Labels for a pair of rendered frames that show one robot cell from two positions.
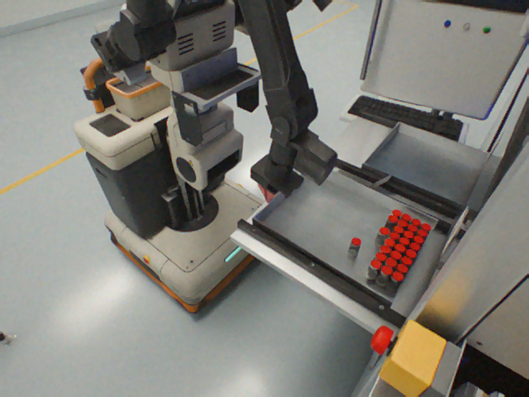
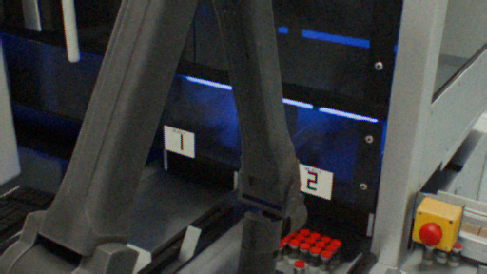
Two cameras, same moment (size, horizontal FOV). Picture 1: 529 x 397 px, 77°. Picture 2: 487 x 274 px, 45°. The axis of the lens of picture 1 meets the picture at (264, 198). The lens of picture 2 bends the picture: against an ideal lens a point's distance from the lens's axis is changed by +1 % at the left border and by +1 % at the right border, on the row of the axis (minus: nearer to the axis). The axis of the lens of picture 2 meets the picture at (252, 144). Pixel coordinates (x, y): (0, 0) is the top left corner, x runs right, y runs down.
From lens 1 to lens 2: 0.94 m
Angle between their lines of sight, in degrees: 77
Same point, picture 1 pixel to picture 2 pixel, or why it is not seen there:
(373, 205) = (217, 262)
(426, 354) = (441, 205)
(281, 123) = (296, 186)
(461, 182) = (175, 198)
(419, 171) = (154, 221)
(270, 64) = (282, 135)
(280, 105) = (291, 169)
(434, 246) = not seen: hidden behind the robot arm
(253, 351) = not seen: outside the picture
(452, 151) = not seen: hidden behind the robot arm
